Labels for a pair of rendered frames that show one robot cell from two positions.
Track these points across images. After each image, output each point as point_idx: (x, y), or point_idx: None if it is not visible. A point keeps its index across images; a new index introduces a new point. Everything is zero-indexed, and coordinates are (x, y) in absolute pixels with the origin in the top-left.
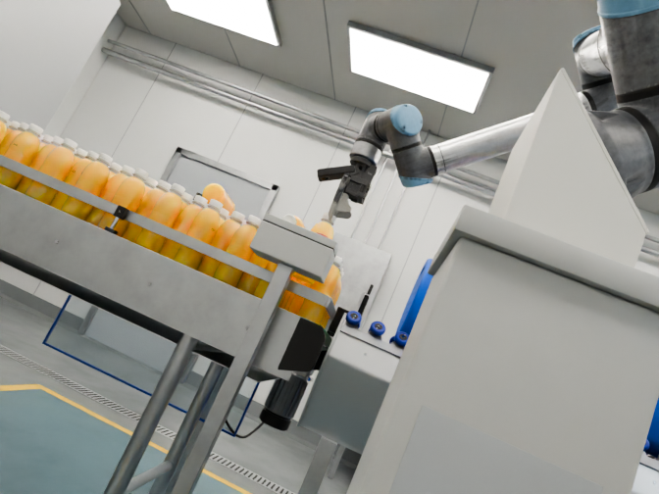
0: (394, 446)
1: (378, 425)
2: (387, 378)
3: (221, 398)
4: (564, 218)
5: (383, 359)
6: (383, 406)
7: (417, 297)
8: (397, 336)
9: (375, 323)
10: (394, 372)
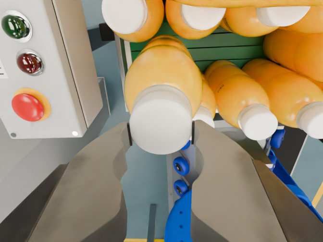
0: None
1: (1, 141)
2: (166, 158)
3: None
4: None
5: (171, 160)
6: (9, 146)
7: (164, 233)
8: (176, 184)
9: (179, 164)
10: (19, 157)
